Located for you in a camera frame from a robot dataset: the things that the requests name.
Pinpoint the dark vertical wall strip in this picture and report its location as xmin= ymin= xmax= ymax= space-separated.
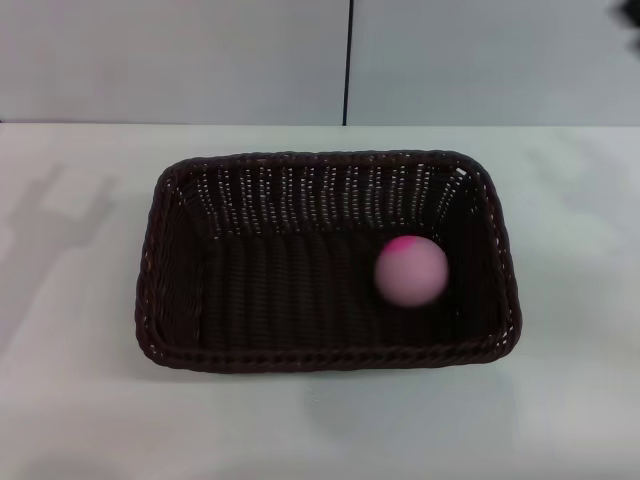
xmin=341 ymin=0 xmax=355 ymax=127

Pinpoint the dark woven rectangular basket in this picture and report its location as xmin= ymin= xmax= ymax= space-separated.
xmin=133 ymin=149 xmax=525 ymax=375

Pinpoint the pink peach toy ball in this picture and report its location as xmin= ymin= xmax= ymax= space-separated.
xmin=374 ymin=235 xmax=450 ymax=307

